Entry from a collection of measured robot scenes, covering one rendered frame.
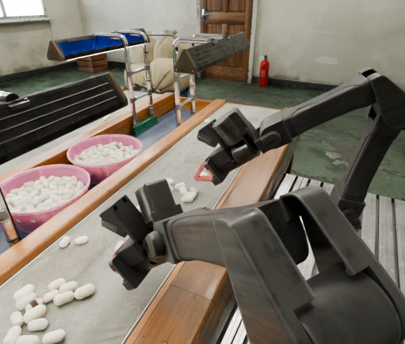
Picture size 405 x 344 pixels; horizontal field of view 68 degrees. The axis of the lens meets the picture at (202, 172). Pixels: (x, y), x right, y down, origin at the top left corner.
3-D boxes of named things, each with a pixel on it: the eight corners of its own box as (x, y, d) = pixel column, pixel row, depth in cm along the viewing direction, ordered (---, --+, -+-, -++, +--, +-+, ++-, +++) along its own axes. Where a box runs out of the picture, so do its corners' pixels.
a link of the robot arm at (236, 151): (221, 150, 72) (244, 136, 68) (227, 138, 76) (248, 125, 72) (239, 170, 74) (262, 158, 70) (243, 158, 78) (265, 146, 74)
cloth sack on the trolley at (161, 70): (198, 87, 404) (198, 57, 385) (169, 102, 347) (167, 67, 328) (163, 82, 426) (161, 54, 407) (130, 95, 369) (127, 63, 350)
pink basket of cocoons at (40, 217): (106, 188, 104) (102, 164, 99) (75, 243, 81) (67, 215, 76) (32, 187, 105) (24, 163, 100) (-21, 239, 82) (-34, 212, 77)
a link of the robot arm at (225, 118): (209, 134, 67) (252, 101, 62) (214, 120, 75) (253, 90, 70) (241, 170, 71) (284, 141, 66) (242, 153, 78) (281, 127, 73)
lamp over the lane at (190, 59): (250, 48, 144) (251, 32, 140) (195, 74, 94) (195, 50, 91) (234, 48, 146) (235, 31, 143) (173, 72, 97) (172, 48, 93)
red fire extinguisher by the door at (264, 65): (268, 84, 500) (271, 53, 475) (265, 87, 486) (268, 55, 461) (260, 84, 505) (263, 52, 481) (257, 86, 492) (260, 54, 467)
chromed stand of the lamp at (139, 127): (157, 122, 160) (150, 30, 138) (135, 135, 145) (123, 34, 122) (127, 117, 167) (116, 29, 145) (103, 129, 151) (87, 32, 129)
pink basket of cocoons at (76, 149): (157, 162, 121) (155, 140, 116) (115, 196, 100) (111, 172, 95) (104, 150, 130) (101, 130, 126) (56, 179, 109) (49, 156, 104)
